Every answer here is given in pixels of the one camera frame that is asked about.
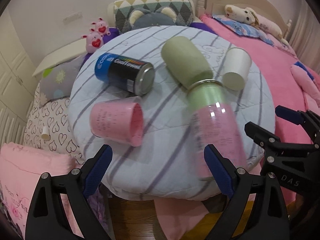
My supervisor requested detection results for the pink green transparent bottle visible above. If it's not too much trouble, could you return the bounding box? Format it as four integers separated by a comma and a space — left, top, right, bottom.
187, 79, 247, 180

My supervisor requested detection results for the small white paper cup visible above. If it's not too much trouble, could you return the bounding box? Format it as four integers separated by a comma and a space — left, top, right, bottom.
41, 126, 50, 141

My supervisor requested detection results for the pink plastic cup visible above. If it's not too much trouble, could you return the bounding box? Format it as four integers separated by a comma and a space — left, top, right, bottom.
89, 96, 144, 147

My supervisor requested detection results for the pale green cup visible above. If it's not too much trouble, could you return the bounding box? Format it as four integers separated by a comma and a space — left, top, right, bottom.
161, 36, 213, 89

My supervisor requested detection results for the pink fleece blanket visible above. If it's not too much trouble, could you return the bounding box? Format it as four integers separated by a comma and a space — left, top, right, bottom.
200, 15, 319, 144

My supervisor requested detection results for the pink plush toy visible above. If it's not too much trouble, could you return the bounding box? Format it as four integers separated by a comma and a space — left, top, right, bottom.
291, 64, 319, 114

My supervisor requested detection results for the heart patterned pillow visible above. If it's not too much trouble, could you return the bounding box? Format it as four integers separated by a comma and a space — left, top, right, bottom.
23, 87, 85, 165

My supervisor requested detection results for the round striped quilted cushion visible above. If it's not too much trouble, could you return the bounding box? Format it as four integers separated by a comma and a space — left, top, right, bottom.
67, 24, 277, 202

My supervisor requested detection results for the cream curtain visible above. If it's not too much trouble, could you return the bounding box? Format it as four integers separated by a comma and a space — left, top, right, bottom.
289, 0, 320, 74

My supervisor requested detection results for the blue cartoon pillow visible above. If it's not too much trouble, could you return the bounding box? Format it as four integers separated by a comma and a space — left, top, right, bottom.
213, 15, 274, 46

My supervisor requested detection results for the grey sun patterned pillow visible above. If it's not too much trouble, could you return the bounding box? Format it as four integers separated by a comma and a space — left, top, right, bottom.
40, 54, 85, 106

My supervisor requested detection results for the white dog plush toy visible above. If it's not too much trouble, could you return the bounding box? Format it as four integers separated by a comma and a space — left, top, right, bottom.
225, 4, 289, 46

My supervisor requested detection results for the blue black metal can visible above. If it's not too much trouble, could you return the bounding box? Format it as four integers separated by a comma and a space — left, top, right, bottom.
94, 53, 155, 96

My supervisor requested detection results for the cream wardrobe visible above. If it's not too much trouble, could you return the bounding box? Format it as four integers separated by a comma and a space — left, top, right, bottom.
1, 9, 38, 145

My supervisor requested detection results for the pink pig plush front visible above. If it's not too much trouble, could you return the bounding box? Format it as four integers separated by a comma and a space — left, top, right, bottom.
81, 31, 104, 54

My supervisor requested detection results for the pink pig plush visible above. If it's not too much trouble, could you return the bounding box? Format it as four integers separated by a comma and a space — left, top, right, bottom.
81, 31, 104, 54
91, 17, 111, 36

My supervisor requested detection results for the cream wooden bed headboard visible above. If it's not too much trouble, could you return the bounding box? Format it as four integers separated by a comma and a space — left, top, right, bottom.
195, 0, 292, 38

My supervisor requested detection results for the purple blanket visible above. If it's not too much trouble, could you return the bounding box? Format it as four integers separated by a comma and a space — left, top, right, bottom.
102, 22, 218, 43

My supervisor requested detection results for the pink pig plush rear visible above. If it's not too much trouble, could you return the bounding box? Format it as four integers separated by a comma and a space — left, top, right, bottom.
91, 17, 111, 36

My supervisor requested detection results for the triangle patterned headboard cushion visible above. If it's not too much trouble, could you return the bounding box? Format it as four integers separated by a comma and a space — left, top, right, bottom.
107, 0, 195, 33

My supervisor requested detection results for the grey bear plush pillow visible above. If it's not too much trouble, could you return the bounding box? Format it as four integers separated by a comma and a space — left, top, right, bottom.
129, 7, 177, 30

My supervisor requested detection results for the wall power socket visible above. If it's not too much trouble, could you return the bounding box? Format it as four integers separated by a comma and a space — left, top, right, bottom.
62, 11, 82, 25

